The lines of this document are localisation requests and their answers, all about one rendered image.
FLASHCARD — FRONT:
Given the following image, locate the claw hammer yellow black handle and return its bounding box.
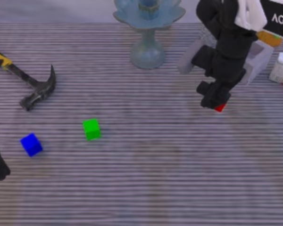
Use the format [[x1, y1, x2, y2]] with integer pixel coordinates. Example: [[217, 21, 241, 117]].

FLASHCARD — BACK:
[[0, 46, 57, 112]]

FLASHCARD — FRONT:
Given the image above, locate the green cube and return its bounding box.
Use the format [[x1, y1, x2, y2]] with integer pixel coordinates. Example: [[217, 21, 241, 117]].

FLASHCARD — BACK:
[[82, 118, 101, 141]]

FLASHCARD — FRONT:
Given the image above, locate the blue cube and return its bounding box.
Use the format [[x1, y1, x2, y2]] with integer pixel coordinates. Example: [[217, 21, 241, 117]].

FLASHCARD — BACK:
[[20, 133, 43, 158]]

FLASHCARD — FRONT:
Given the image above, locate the red cube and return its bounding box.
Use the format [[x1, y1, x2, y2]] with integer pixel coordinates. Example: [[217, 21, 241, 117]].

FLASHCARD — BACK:
[[213, 103, 227, 113]]

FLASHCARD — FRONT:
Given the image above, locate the grey striped table mat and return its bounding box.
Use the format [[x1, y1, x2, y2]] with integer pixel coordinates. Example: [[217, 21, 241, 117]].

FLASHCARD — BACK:
[[0, 22, 283, 226]]

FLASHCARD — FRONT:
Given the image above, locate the light blue pedestal stand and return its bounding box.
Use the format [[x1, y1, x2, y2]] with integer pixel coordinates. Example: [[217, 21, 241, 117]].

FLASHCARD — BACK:
[[112, 0, 186, 70]]

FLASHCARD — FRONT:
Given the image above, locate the white red carton box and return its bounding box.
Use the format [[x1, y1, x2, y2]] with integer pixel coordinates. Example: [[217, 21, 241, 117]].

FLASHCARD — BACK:
[[268, 52, 283, 89]]

